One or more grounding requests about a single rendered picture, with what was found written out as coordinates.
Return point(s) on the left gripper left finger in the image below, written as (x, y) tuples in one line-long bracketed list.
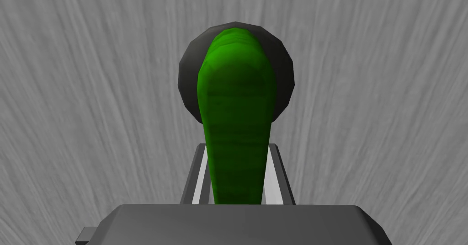
[(195, 186)]

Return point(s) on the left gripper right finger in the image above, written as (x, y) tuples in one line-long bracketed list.
[(278, 186)]

